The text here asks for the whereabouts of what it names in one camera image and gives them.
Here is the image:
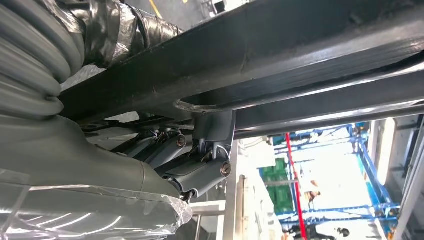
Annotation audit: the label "blue metal shelf rack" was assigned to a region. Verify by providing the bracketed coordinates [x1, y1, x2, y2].
[257, 123, 402, 233]

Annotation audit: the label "green plastic crates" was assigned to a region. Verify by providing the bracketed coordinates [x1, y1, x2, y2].
[260, 157, 295, 215]

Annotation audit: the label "red pole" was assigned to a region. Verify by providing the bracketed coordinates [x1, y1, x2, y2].
[284, 132, 309, 240]

